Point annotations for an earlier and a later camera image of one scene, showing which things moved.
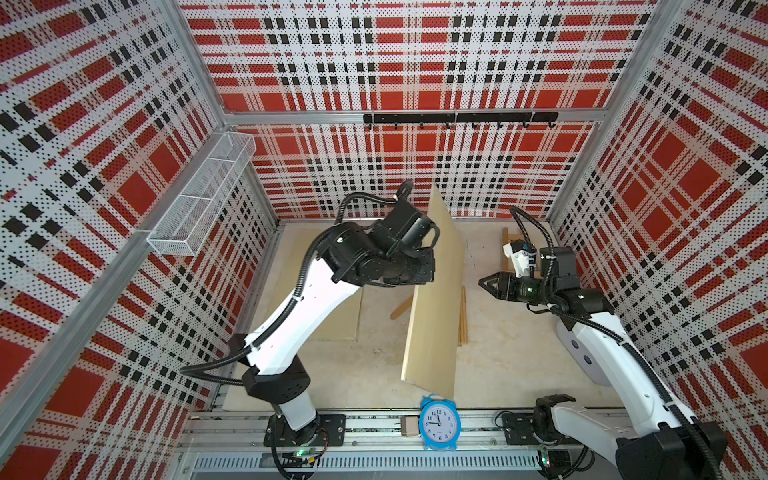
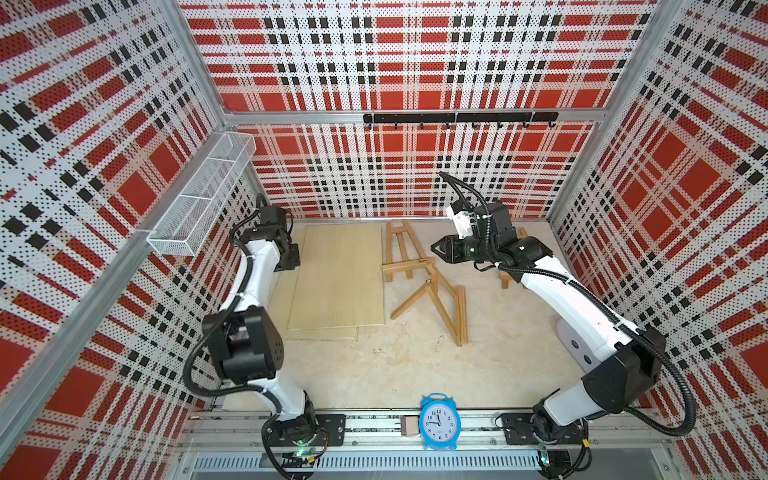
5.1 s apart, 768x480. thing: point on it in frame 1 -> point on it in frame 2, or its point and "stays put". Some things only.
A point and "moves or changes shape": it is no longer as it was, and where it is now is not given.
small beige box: x=409 y=426 stays put
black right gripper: x=504 y=285 -> x=448 y=245
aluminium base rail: x=230 y=445 stays put
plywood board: x=294 y=245 stays put
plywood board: x=432 y=347 moves or changes shape
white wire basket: x=188 y=222 stays put
